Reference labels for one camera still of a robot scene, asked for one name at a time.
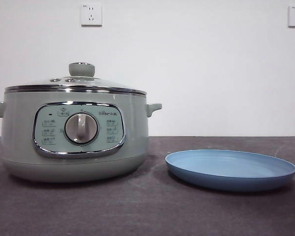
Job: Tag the glass lid with green knob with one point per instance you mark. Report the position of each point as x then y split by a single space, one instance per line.
81 69

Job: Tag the blue round plate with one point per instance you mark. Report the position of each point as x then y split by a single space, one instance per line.
223 169

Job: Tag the pale green electric steamer pot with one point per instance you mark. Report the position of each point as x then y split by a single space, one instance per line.
19 127

